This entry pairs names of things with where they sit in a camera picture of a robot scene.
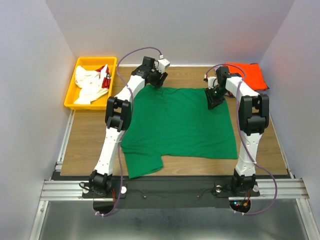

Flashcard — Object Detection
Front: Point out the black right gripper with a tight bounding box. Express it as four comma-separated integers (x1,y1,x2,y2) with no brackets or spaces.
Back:
204,85,229,110

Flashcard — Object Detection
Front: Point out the green t shirt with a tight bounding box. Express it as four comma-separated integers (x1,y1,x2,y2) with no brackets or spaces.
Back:
120,85,238,179

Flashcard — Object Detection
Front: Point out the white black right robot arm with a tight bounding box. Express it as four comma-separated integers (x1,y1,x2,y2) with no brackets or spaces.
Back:
204,63,270,195

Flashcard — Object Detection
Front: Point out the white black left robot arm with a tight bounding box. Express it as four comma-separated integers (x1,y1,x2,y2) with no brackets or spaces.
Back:
88,54,170,197

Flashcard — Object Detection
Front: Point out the folded orange t shirt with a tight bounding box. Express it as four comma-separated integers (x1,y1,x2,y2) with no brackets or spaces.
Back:
226,62,269,92

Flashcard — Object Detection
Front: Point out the white t shirt red print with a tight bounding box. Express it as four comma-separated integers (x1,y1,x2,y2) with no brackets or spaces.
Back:
74,64,111,105

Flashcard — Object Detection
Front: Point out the yellow plastic bin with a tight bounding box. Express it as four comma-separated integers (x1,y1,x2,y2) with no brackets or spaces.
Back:
64,56,117,110

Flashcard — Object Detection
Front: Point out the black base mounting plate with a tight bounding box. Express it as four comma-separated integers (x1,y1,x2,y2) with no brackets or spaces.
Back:
48,175,293,210

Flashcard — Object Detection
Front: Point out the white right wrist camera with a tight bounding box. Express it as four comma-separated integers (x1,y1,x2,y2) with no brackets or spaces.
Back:
204,74,218,89

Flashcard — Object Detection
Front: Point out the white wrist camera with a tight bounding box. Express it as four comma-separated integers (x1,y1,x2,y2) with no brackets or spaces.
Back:
156,54,171,73
204,74,218,89

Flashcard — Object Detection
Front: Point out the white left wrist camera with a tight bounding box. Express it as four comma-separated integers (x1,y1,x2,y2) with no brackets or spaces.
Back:
156,54,171,73

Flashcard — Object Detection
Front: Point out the aluminium frame rail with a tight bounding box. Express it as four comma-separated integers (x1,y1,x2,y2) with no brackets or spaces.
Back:
40,178,309,201

